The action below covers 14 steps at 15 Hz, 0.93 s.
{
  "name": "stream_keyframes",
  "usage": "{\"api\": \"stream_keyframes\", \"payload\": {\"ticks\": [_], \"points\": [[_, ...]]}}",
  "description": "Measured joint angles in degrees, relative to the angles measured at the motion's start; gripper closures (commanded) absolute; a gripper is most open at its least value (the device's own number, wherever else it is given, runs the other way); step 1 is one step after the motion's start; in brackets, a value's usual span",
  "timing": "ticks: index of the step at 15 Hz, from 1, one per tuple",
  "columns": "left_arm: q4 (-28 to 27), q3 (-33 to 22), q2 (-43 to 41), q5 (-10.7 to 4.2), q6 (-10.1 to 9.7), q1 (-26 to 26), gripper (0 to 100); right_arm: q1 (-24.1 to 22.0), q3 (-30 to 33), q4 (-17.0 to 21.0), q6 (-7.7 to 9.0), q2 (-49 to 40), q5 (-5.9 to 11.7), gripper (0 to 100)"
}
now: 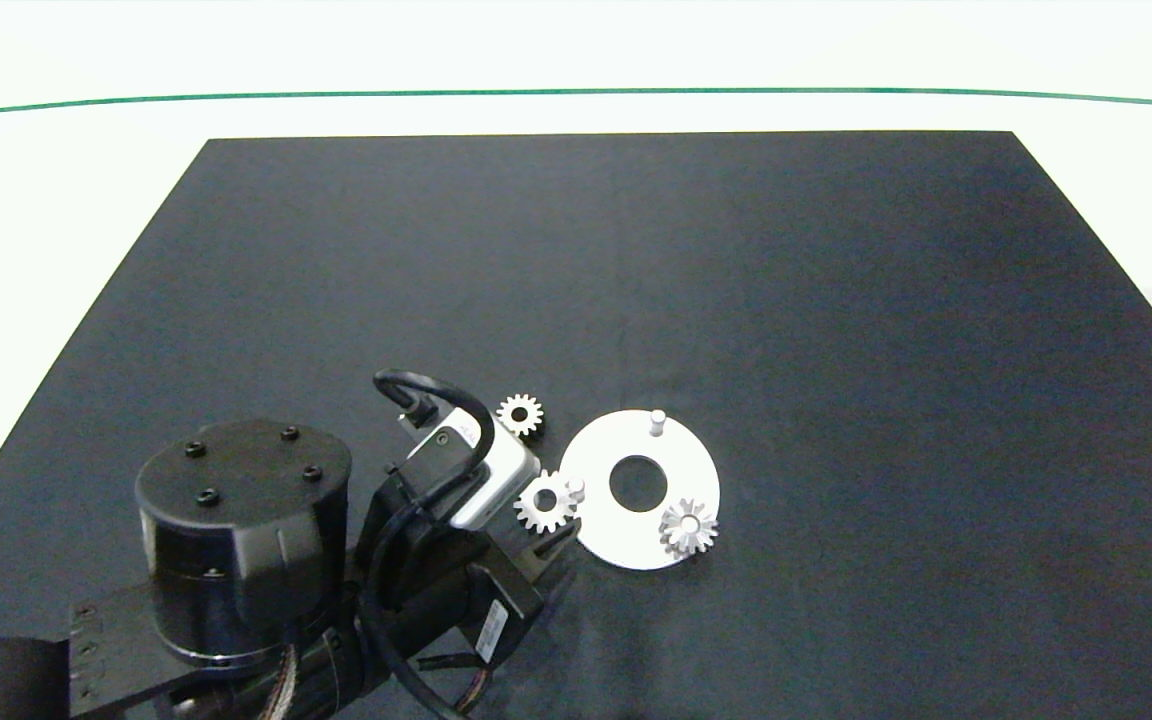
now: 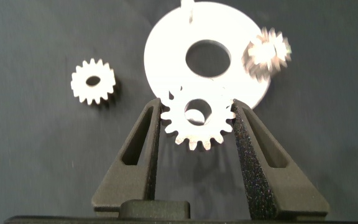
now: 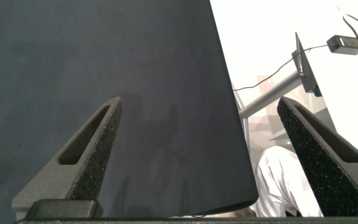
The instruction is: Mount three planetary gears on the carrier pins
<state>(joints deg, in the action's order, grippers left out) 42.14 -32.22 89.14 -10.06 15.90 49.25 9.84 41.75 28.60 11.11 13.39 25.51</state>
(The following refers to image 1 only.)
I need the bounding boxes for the small steel planetary gear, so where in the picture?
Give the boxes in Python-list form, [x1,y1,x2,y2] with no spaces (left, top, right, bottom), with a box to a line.
[658,498,720,559]
[513,470,580,536]
[496,393,545,440]

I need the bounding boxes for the round white carrier plate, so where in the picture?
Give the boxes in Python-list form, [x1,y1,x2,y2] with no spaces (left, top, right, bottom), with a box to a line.
[559,408,722,572]

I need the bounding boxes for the dark table mat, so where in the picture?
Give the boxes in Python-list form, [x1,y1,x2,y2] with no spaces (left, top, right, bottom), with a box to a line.
[0,131,1152,720]

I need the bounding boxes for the boxy silver wrist camera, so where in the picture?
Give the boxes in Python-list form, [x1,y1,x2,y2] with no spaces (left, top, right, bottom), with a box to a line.
[398,405,543,532]

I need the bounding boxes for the black cable loop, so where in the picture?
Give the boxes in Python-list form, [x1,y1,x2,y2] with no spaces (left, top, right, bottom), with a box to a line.
[373,369,497,513]
[357,500,472,719]

